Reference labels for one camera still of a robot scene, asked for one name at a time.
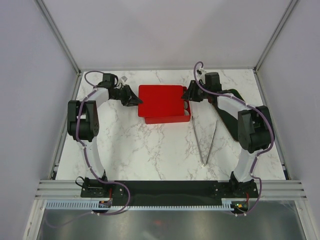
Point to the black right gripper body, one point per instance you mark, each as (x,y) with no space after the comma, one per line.
(199,98)

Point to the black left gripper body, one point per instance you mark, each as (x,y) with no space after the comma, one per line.
(115,97)

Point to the red chocolate box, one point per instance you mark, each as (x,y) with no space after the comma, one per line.
(171,119)

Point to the red box lid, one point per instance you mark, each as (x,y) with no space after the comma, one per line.
(160,101)

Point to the metal tweezers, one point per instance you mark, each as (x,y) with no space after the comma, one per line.
(204,147)

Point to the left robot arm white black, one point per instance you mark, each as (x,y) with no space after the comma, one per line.
(83,120)

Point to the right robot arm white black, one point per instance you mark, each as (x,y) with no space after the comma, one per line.
(250,126)

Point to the dark green tray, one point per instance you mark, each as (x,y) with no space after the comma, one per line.
(230,122)

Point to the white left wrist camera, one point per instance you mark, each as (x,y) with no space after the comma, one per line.
(123,79)

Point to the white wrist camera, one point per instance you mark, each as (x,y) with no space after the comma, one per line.
(123,79)
(201,71)

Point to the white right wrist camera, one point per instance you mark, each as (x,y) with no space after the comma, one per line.
(201,71)

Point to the white slotted cable duct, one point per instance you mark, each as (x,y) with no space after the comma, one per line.
(104,205)

